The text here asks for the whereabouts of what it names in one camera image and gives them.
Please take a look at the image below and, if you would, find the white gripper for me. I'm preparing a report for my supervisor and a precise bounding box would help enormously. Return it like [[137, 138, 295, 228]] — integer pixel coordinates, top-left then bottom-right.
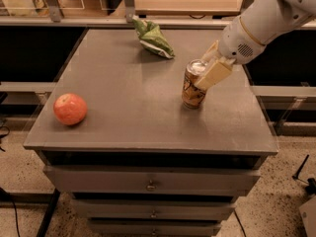
[[195, 16, 266, 91]]

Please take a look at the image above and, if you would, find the orange soda can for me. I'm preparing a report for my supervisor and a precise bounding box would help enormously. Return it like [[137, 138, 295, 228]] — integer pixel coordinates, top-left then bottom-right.
[[182, 59, 206, 109]]

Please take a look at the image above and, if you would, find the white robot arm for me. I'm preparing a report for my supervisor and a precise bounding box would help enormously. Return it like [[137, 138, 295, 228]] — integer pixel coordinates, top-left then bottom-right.
[[195, 0, 316, 90]]

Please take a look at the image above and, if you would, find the red apple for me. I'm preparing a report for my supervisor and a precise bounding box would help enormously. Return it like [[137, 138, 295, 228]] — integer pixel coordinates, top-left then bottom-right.
[[53, 93, 88, 125]]

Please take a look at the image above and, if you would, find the green chip bag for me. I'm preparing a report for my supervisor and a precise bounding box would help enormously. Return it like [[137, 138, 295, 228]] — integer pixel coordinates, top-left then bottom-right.
[[132, 17, 175, 59]]

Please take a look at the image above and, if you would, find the grey drawer cabinet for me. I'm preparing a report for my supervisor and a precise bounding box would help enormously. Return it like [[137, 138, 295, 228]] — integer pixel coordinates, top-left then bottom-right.
[[25, 30, 277, 224]]

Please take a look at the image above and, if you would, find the black antenna device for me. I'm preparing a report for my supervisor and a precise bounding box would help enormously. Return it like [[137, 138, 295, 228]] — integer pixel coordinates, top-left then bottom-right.
[[290, 153, 316, 196]]

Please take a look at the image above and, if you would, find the white box corner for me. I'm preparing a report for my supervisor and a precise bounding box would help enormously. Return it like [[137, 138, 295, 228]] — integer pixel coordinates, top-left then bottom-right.
[[299, 196, 316, 237]]

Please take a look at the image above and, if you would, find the top drawer with knob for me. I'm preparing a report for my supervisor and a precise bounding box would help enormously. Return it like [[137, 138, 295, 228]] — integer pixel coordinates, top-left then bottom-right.
[[43, 166, 260, 197]]

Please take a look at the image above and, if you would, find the drawer with knob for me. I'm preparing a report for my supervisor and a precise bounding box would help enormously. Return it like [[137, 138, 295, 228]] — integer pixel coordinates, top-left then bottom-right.
[[43, 166, 260, 197], [71, 199, 234, 221], [88, 220, 221, 237]]

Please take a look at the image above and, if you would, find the middle drawer with knob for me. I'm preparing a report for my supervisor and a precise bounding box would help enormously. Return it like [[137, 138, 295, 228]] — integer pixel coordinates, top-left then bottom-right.
[[71, 199, 234, 221]]

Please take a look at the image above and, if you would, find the bottom drawer with knob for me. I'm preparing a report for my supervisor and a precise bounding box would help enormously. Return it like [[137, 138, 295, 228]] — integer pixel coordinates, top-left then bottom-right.
[[88, 220, 221, 237]]

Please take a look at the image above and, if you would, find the metal railing post middle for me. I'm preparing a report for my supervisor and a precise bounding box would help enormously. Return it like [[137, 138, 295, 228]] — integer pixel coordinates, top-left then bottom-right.
[[124, 0, 135, 23]]

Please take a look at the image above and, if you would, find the black cable on floor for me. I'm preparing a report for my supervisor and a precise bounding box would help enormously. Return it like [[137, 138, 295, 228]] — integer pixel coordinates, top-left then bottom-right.
[[0, 188, 22, 237]]

